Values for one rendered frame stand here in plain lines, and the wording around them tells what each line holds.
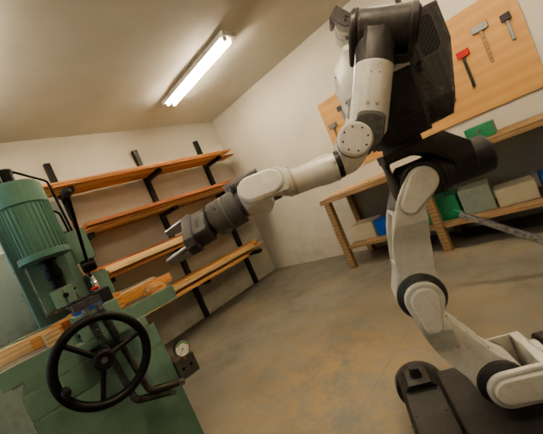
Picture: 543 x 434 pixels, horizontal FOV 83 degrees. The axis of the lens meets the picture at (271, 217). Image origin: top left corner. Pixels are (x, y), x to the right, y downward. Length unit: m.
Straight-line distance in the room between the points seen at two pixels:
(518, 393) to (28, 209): 1.71
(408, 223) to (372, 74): 0.43
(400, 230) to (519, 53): 2.76
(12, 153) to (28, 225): 2.78
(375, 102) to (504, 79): 2.86
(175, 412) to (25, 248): 0.84
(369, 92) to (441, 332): 0.72
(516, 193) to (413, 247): 2.26
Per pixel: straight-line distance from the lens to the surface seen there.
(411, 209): 0.97
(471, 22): 3.65
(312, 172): 0.72
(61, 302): 1.45
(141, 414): 1.44
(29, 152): 4.22
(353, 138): 0.71
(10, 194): 1.47
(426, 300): 1.03
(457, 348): 1.17
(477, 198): 3.26
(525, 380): 1.21
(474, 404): 1.38
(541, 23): 3.62
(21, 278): 1.68
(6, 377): 1.35
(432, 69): 1.00
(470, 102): 3.60
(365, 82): 0.78
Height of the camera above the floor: 1.05
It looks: 2 degrees down
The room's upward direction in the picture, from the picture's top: 23 degrees counter-clockwise
